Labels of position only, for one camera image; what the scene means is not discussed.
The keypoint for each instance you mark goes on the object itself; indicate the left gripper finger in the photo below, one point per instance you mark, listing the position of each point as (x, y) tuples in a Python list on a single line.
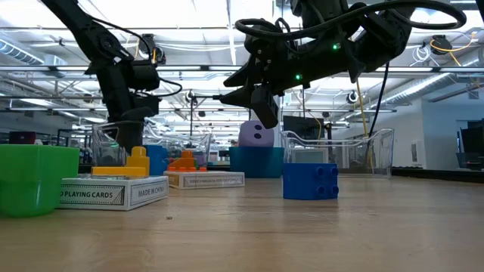
[(128, 136)]

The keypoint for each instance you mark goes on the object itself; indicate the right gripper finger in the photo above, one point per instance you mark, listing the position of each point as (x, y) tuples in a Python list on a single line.
[(238, 99), (244, 75)]

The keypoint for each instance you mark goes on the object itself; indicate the yellow toy brick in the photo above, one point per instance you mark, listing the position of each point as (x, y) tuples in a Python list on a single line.
[(117, 171)]

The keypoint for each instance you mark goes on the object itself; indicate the large blue toy block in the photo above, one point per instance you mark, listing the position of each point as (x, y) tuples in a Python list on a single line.
[(158, 160)]

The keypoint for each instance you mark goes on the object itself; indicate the purple foam die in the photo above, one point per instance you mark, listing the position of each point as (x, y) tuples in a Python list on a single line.
[(257, 134)]

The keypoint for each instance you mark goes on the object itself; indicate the playing card box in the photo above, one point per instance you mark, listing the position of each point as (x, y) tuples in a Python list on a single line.
[(310, 155), (206, 180), (113, 192)]

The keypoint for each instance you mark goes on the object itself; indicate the orange toy block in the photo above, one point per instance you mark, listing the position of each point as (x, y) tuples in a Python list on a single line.
[(185, 161)]

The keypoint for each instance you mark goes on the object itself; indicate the orange toy brick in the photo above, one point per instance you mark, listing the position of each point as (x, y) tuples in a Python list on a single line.
[(187, 169)]

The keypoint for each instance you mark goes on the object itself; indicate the bright green toy block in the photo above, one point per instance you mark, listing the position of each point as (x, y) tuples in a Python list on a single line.
[(196, 163)]

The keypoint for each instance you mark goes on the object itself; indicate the green two-stud toy brick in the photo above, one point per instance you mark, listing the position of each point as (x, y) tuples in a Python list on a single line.
[(34, 177)]

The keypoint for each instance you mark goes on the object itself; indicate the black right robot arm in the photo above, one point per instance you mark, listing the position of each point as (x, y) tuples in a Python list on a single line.
[(382, 34)]

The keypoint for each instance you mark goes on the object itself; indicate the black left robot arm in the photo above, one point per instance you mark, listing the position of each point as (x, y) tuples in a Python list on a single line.
[(87, 30)]

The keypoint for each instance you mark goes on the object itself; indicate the black gantry stand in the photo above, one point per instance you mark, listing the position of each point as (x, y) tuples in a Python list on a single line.
[(221, 97)]

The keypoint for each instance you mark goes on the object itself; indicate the clear plastic bin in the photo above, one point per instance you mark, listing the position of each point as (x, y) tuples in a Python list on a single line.
[(102, 151), (359, 158)]

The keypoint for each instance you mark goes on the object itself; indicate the white pillar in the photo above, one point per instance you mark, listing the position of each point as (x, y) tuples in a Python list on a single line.
[(280, 113)]

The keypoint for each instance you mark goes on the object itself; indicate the black monitor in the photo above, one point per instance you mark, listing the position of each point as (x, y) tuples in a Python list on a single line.
[(472, 143), (302, 126)]

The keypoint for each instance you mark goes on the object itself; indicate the teal plastic bin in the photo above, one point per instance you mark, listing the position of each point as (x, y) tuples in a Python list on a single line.
[(257, 162)]

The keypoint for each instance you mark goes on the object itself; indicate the dark red box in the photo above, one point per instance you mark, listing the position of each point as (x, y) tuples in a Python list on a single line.
[(22, 137)]

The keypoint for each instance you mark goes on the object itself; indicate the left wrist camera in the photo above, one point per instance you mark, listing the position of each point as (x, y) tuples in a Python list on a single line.
[(145, 75)]

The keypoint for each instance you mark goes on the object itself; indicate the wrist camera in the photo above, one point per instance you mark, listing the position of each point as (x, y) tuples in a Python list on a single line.
[(321, 9), (145, 75)]

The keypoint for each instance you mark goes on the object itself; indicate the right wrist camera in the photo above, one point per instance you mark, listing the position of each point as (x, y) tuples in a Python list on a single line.
[(321, 9)]

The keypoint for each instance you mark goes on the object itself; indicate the silver air duct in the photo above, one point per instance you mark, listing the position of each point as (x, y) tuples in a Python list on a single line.
[(416, 88)]

